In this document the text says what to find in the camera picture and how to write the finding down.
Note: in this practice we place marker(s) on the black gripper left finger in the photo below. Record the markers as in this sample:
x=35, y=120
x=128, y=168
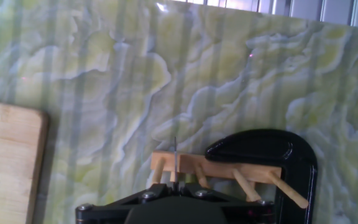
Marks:
x=104, y=214

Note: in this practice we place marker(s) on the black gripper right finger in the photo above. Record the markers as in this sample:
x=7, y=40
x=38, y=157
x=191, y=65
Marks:
x=247, y=214

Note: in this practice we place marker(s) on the steel cleaver knife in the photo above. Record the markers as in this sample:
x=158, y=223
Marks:
x=175, y=158

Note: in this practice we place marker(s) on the wooden peg knife rack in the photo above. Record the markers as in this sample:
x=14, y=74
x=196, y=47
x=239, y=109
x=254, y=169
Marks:
x=216, y=169

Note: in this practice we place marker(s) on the black C-clamp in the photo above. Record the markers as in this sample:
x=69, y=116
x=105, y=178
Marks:
x=294, y=161

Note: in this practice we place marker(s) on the bamboo cutting board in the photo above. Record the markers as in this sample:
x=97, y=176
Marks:
x=8, y=161

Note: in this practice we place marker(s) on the green marble pattern mat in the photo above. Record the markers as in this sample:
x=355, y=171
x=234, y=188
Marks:
x=166, y=77

